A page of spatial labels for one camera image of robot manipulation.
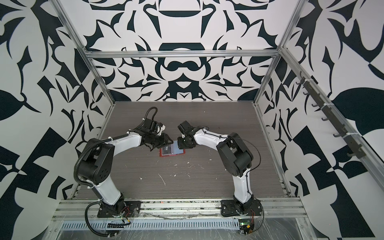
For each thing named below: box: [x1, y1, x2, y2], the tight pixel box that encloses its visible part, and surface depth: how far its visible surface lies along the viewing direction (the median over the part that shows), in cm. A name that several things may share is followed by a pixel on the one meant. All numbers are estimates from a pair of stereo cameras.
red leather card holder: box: [159, 145, 186, 157], surface depth 96 cm
